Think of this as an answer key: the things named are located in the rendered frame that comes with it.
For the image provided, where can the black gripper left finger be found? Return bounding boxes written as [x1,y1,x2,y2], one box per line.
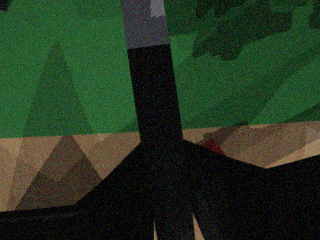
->
[0,143,153,240]

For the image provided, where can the green putting mat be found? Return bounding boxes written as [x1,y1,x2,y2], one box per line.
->
[0,0,320,139]

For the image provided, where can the red golf putter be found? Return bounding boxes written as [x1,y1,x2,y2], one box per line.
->
[120,0,196,240]

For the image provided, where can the small red cube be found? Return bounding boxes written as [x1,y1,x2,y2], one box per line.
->
[201,139,225,155]

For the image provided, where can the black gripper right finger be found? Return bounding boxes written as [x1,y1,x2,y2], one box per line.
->
[184,139,320,240]

